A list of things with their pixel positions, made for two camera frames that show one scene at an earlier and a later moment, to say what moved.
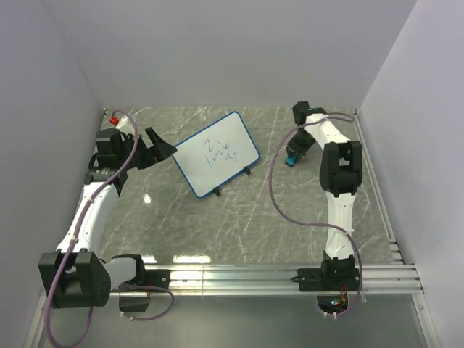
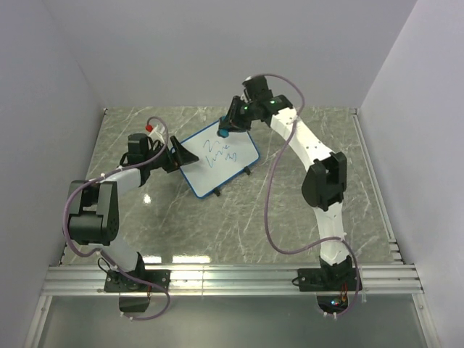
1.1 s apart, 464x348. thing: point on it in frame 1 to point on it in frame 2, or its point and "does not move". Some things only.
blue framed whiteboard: [214, 155] does not move
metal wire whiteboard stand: [216, 189] does not move
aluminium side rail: [394, 249] does not move
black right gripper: [293, 149] to [235, 104]
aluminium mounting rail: [243, 280] does not move
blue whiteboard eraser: [291, 160] to [223, 133]
